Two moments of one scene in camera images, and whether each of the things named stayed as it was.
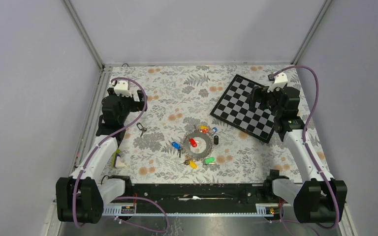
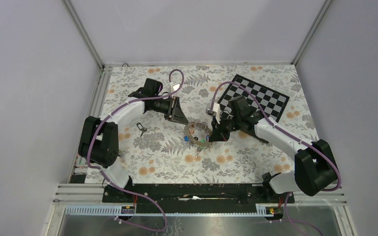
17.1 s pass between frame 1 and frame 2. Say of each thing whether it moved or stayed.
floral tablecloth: stayed
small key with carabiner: stayed
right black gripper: moved
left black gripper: moved
